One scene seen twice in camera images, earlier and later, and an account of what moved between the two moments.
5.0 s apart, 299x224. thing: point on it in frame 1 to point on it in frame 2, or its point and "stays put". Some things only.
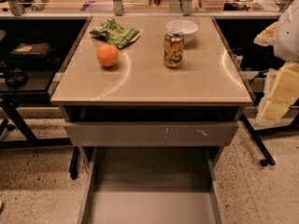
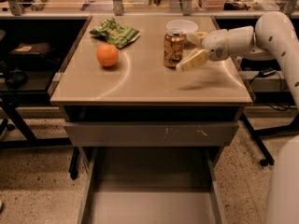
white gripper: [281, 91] to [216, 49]
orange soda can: [174, 48] stays put
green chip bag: [114, 32] stays put
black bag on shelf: [33, 55] stays put
